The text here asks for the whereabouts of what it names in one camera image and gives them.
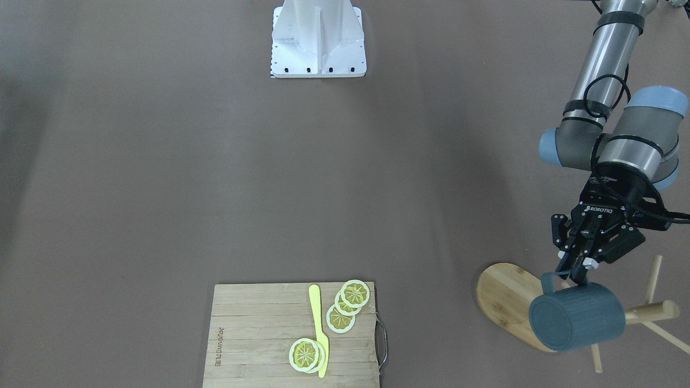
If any dark blue mug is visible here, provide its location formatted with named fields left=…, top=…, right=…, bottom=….
left=528, top=272, right=626, bottom=352

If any lemon slice under front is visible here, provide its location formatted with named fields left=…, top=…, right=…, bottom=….
left=305, top=341, right=327, bottom=373

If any lemon slice middle stack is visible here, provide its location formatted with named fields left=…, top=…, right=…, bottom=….
left=334, top=290, right=362, bottom=316

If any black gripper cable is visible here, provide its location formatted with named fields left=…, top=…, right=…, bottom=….
left=583, top=0, right=690, bottom=232

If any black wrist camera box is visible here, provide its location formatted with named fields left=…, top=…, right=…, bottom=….
left=597, top=224, right=646, bottom=264

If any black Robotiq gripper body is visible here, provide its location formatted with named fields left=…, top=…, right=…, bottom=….
left=571, top=170, right=659, bottom=238

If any lemon slice top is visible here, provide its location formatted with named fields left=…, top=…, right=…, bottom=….
left=340, top=279, right=370, bottom=309

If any bamboo cutting board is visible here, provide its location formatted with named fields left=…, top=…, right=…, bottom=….
left=202, top=277, right=387, bottom=387

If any yellow plastic knife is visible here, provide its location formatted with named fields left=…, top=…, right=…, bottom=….
left=308, top=284, right=330, bottom=378

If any white metal robot mount base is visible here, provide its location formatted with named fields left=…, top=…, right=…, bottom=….
left=270, top=1, right=367, bottom=79

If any lemon slice lower stack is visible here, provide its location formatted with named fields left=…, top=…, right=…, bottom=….
left=326, top=305, right=356, bottom=334

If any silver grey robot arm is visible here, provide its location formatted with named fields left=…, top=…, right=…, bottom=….
left=538, top=1, right=688, bottom=285

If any lemon slice stack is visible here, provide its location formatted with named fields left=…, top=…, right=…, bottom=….
left=334, top=290, right=362, bottom=316
left=326, top=305, right=356, bottom=334

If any wooden cup storage rack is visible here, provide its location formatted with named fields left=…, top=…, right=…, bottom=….
left=475, top=255, right=688, bottom=373

